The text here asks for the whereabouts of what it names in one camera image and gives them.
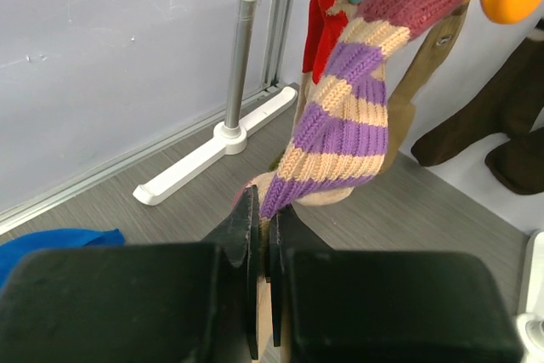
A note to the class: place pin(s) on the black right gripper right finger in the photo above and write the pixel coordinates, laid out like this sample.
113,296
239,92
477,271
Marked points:
332,305

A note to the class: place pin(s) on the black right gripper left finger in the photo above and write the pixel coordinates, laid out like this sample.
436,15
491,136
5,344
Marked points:
177,302

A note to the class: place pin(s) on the blue cloth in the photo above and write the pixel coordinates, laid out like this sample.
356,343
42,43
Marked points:
14,250

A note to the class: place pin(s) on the white metal drying rack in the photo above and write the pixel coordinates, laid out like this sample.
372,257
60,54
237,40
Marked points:
230,136

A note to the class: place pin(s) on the white perforated plastic basket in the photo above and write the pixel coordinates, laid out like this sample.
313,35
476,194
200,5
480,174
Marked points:
529,321

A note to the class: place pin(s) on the brown striped sock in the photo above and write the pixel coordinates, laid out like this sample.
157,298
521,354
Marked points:
509,103

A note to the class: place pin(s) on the olive brown sock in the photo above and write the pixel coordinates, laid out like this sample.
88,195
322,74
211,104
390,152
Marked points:
433,51

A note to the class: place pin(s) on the red reindeer sock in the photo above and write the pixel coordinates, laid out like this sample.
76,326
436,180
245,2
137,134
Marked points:
327,18

